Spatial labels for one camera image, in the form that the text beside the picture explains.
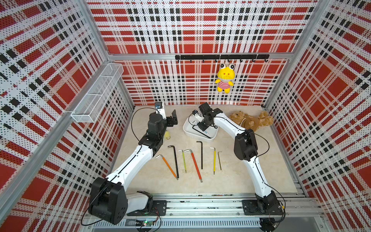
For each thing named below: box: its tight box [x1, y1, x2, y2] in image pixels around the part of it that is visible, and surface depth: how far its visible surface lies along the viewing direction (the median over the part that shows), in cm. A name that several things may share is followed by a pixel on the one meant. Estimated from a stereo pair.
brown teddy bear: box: [229, 110, 274, 131], surface depth 103 cm
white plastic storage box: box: [183, 115, 219, 143], surface depth 103 cm
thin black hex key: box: [196, 140, 203, 170], surface depth 95 cm
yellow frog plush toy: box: [214, 63, 236, 94], surface depth 95 cm
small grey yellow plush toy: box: [164, 130, 171, 140], surface depth 103 cm
